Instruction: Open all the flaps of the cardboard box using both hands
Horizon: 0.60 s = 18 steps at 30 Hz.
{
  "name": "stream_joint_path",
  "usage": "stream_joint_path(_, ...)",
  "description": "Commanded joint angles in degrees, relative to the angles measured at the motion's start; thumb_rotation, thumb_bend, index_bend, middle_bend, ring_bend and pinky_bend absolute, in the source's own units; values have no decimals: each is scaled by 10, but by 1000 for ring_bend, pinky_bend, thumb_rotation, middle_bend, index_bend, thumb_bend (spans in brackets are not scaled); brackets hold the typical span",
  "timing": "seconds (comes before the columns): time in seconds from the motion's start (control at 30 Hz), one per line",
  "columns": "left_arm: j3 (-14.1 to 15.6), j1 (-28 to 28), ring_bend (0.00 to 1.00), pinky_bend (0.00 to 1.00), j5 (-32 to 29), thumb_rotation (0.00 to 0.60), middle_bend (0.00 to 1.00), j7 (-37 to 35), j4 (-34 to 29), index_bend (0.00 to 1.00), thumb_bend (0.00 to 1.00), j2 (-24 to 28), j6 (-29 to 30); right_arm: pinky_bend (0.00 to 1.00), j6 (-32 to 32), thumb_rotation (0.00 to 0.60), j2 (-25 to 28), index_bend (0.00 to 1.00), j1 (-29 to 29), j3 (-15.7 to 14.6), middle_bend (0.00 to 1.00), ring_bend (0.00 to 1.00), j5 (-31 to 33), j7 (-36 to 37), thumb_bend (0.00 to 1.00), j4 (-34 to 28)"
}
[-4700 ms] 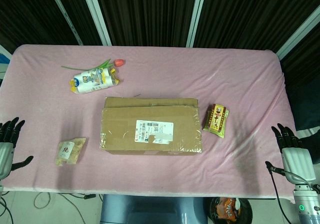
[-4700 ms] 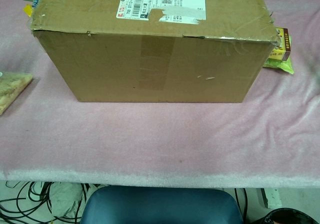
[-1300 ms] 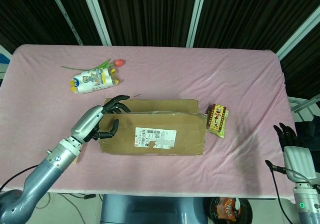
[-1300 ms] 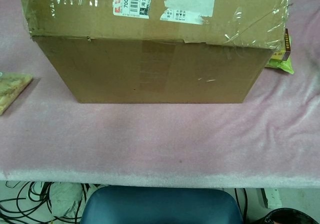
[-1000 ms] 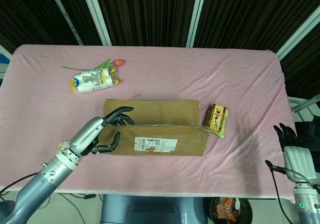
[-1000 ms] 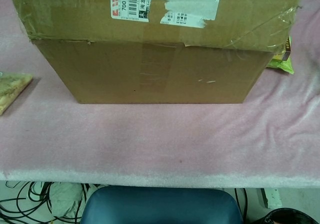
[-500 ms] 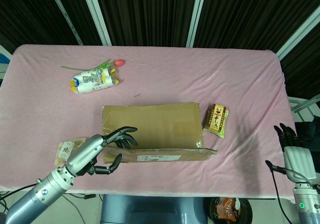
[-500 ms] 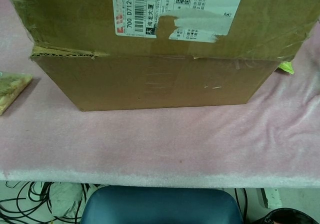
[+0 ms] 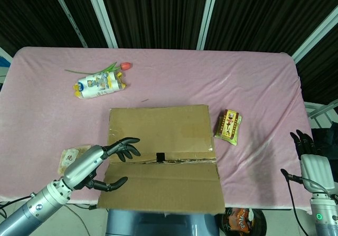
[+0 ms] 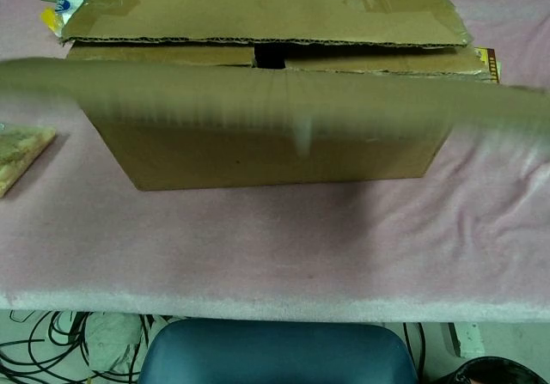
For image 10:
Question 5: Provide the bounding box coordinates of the brown cardboard box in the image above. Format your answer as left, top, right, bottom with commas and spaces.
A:
0, 0, 550, 192

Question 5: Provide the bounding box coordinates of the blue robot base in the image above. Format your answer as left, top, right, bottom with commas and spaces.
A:
137, 318, 420, 384

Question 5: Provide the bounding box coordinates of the pink fleece tablecloth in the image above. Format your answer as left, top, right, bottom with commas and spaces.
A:
0, 0, 550, 323

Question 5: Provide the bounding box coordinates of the white plastic bag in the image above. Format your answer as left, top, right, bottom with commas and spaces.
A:
83, 313, 147, 375

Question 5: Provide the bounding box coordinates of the white yellow snack bag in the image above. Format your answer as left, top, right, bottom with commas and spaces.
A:
40, 0, 94, 40

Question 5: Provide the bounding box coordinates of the grey table leg bracket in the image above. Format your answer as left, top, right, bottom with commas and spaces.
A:
446, 322, 486, 357

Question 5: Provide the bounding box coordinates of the black floor cable tangle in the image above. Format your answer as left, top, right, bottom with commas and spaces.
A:
0, 309, 150, 384

